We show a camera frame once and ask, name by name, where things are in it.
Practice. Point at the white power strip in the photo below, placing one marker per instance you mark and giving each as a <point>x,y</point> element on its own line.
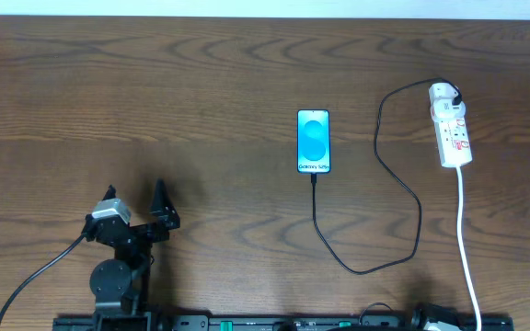
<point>451,136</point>

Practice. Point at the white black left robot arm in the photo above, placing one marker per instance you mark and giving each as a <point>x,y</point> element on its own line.
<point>121,284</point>

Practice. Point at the blue screen smartphone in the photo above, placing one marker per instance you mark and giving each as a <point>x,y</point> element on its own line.
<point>313,141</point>

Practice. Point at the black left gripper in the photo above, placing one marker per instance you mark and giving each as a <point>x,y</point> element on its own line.
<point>139,229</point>

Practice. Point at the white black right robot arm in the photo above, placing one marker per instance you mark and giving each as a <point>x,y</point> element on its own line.
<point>433,317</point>

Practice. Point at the white usb charger plug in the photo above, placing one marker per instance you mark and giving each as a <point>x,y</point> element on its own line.
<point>443,109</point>

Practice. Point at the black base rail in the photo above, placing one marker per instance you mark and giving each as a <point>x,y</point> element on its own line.
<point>223,323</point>

